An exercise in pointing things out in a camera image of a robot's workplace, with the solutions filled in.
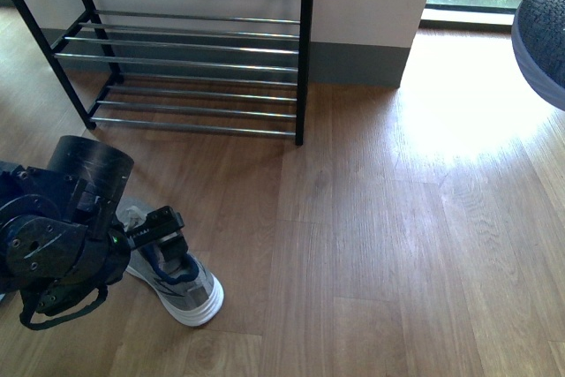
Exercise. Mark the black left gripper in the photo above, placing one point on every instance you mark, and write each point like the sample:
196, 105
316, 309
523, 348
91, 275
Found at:
55, 257

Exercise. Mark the grey sneaker with navy lining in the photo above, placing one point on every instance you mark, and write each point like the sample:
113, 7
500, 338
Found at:
187, 289

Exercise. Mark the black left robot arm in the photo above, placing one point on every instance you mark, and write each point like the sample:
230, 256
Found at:
78, 167

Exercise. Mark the black metal shoe rack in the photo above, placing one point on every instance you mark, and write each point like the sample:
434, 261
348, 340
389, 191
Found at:
237, 67

